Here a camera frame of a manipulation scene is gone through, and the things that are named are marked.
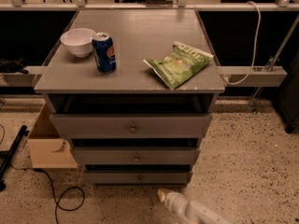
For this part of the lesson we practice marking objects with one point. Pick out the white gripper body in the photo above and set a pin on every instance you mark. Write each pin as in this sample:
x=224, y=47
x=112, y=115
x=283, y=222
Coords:
x=173, y=200

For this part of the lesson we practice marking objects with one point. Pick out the grey bottom drawer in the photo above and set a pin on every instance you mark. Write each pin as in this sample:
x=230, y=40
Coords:
x=139, y=174

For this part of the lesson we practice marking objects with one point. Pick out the grey drawer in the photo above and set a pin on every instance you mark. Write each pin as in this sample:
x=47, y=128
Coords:
x=90, y=126
x=139, y=174
x=137, y=156

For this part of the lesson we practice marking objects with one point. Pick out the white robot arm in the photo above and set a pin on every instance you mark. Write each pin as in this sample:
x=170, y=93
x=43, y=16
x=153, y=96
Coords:
x=189, y=211

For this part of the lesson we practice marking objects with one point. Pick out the grey middle drawer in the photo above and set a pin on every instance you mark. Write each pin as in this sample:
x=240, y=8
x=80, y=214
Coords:
x=137, y=156

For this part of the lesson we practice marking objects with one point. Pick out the grey drawer cabinet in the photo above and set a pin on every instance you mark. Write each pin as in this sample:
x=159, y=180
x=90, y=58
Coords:
x=128, y=122

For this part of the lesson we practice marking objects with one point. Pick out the grey top drawer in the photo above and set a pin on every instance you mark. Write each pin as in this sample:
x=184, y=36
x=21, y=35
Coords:
x=90, y=126

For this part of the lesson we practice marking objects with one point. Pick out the cardboard box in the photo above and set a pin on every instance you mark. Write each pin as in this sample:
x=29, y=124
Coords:
x=47, y=149

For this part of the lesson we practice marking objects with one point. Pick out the green chip bag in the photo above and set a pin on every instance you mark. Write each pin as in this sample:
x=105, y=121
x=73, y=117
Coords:
x=182, y=64

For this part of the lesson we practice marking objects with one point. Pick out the black stand leg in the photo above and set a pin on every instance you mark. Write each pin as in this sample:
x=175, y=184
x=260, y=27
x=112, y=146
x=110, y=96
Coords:
x=7, y=155

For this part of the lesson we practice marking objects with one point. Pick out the blue pepsi can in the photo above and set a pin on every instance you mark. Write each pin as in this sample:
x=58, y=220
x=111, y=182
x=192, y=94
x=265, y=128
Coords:
x=103, y=51

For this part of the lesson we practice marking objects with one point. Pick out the white bowl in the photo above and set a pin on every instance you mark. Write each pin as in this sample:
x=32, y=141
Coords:
x=78, y=41

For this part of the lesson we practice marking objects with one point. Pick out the grey metal rail frame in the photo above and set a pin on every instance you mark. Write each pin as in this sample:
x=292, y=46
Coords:
x=149, y=6

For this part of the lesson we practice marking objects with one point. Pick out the black object on rail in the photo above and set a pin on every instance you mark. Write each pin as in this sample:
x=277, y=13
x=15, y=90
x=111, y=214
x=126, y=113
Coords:
x=12, y=66

